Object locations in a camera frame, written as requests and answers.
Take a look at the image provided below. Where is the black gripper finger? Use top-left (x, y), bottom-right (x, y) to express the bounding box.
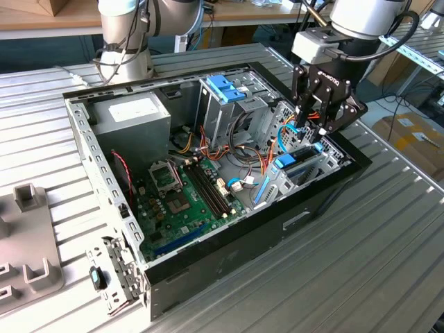
top-left (292, 64), bottom-right (316, 130)
top-left (314, 90), bottom-right (368, 144)

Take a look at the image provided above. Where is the orange red power wire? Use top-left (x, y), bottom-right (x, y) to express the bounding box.
top-left (258, 109), bottom-right (320, 178)

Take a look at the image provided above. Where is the blue data wire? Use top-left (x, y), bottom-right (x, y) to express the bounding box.
top-left (275, 121), bottom-right (308, 155)

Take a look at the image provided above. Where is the hard disk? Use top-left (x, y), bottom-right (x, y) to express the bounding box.
top-left (255, 142), bottom-right (325, 205)

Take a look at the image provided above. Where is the silver disk bay cage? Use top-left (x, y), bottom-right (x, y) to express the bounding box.
top-left (252, 100), bottom-right (352, 212)

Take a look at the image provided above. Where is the brown cardboard sheet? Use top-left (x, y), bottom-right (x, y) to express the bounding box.
top-left (360, 48), bottom-right (413, 87)

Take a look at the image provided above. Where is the black stand pole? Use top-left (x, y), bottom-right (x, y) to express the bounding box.
top-left (287, 0), bottom-right (322, 72)

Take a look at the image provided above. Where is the cardboard box with labels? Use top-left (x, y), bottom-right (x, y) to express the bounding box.
top-left (371, 112), bottom-right (444, 182)

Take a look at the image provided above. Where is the silver drive cage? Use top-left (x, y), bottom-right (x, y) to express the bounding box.
top-left (193, 71), bottom-right (280, 148)

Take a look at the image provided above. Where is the blue plastic drive latch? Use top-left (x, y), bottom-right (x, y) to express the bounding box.
top-left (205, 75), bottom-right (250, 104)

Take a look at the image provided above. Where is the black device on floor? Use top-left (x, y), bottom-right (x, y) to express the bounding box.
top-left (419, 83), bottom-right (444, 109)

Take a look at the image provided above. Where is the long wooden desk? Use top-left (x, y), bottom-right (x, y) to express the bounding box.
top-left (0, 0), bottom-right (413, 67)

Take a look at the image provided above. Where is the black RAM slot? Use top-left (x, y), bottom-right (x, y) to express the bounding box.
top-left (183, 165), bottom-right (223, 220)
top-left (196, 161), bottom-right (233, 213)
top-left (188, 164), bottom-right (226, 218)
top-left (192, 162), bottom-right (230, 215)

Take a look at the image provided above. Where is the metal socket cover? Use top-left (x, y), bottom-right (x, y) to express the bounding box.
top-left (148, 160), bottom-right (184, 192)

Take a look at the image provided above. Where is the black PC case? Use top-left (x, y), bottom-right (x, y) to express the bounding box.
top-left (62, 61), bottom-right (374, 322)

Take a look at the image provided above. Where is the CPU socket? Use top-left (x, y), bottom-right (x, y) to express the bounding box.
top-left (164, 192), bottom-right (194, 215)

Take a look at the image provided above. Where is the green motherboard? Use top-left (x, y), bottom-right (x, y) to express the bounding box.
top-left (133, 155), bottom-right (249, 263)

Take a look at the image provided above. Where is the grey power supply unit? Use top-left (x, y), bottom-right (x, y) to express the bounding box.
top-left (90, 92), bottom-right (173, 167)

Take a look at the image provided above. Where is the blue expansion slot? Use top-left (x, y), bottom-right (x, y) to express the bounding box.
top-left (153, 223), bottom-right (209, 257)

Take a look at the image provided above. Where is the small brown cardboard box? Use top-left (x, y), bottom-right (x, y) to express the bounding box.
top-left (20, 0), bottom-right (70, 17)

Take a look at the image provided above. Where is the black latch with blue tab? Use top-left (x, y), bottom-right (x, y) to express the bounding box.
top-left (89, 266), bottom-right (108, 290)

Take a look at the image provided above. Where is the grey parts rack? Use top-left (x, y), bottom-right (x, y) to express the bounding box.
top-left (0, 182), bottom-right (66, 315)

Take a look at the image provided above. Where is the grey wrist camera housing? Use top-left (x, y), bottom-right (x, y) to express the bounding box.
top-left (290, 28), bottom-right (345, 66)

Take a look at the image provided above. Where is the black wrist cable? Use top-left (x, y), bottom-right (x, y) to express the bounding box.
top-left (325, 10), bottom-right (421, 63)

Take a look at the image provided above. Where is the orange black wire bundle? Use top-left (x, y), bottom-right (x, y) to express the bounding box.
top-left (169, 124), bottom-right (266, 176)

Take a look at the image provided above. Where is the red black fan wire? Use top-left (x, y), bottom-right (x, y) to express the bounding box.
top-left (110, 149), bottom-right (136, 209)

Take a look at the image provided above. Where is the silver card retainer bracket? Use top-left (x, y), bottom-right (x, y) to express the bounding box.
top-left (85, 235), bottom-right (149, 317)

